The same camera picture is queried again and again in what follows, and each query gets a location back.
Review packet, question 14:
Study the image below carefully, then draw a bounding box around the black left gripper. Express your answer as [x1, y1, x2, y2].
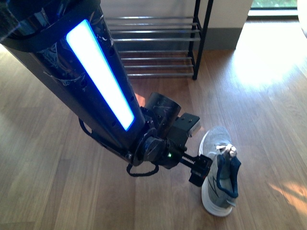
[134, 129, 213, 186]

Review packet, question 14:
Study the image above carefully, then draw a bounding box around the grey sneaker with navy collar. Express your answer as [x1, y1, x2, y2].
[199, 126, 241, 217]

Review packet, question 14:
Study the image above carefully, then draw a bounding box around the black metal shoe rack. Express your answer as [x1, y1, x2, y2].
[103, 0, 213, 80]

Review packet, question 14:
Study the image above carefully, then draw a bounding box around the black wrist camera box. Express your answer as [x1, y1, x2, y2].
[176, 113, 201, 138]

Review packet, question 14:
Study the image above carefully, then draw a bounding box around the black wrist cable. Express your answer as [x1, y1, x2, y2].
[126, 162, 159, 177]

